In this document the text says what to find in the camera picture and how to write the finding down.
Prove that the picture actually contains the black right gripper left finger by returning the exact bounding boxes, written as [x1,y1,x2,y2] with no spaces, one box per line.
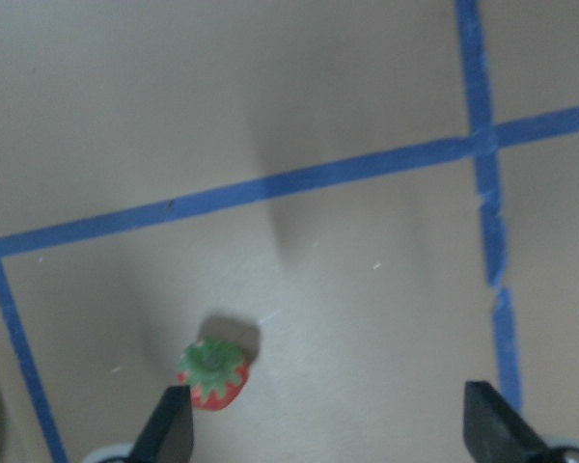
[130,386,194,463]

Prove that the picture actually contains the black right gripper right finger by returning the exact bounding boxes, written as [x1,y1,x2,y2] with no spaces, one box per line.
[463,381,555,463]

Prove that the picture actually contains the strawberry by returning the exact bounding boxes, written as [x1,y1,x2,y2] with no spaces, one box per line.
[177,338,249,412]

